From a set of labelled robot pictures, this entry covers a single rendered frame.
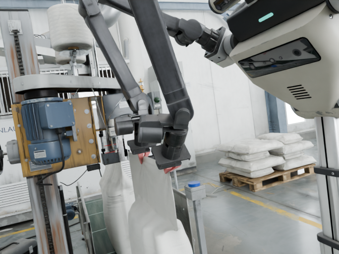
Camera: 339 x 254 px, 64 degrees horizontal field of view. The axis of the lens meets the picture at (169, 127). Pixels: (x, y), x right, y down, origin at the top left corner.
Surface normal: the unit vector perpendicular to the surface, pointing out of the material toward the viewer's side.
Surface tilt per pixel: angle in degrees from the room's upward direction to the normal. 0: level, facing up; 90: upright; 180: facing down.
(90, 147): 90
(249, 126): 90
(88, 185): 92
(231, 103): 90
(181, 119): 118
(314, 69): 130
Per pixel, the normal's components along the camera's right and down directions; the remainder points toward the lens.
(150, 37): 0.07, 0.52
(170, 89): 0.00, 0.29
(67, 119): 0.72, -0.07
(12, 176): 0.37, 0.00
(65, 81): 0.86, -0.09
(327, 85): -0.55, 0.78
